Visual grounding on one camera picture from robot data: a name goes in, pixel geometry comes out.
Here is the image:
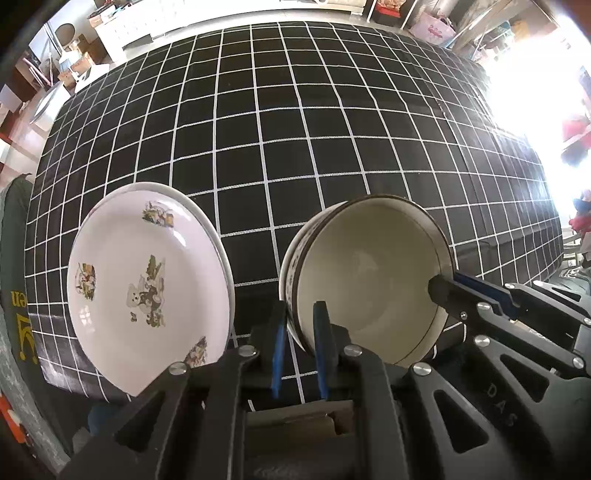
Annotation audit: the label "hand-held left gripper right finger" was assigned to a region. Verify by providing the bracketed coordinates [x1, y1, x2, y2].
[312, 300, 527, 480]

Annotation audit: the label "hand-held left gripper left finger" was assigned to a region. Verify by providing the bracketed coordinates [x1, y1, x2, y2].
[58, 300, 288, 480]

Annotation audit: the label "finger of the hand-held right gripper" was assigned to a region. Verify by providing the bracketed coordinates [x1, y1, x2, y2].
[455, 272, 591, 340]
[428, 274, 591, 480]

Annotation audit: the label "large white bowl pink flowers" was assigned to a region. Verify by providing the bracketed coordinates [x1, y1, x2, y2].
[283, 295, 319, 358]

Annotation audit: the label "cream ceramic bowl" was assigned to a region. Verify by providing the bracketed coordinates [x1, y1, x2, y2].
[278, 194, 455, 368]

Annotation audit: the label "white plate with pink flowers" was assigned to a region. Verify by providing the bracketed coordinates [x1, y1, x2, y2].
[139, 181, 237, 352]

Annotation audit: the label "white plate with cartoon print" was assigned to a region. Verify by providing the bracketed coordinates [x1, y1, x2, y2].
[67, 182, 232, 398]

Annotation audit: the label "blue stool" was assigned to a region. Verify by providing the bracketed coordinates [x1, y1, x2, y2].
[88, 401, 132, 437]

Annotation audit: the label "black white grid tablecloth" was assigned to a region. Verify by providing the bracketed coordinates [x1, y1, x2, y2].
[25, 21, 566, 402]

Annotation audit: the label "grey floral cloth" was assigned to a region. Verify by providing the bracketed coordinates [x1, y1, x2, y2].
[0, 323, 72, 464]

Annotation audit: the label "pink bag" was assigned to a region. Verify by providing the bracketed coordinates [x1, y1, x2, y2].
[410, 11, 457, 46]

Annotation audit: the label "green cloth with yellow print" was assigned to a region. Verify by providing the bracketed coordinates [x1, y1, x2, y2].
[0, 175, 47, 370]

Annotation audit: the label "glass side table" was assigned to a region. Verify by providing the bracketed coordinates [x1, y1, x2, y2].
[30, 85, 70, 125]

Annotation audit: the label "cardboard boxes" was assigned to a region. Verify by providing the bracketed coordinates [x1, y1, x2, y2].
[69, 34, 112, 78]

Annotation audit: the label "white tufted cabinet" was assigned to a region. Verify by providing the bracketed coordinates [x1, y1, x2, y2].
[95, 0, 370, 61]

